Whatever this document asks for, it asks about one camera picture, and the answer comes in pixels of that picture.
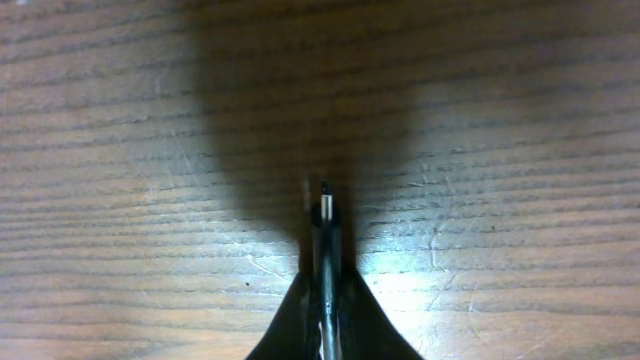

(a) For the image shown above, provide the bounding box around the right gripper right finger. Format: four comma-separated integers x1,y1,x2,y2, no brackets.
338,266,423,360

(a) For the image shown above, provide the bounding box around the black USB charging cable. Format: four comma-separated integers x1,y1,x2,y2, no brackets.
310,180,346,360

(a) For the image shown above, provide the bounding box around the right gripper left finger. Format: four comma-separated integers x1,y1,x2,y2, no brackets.
246,272,320,360

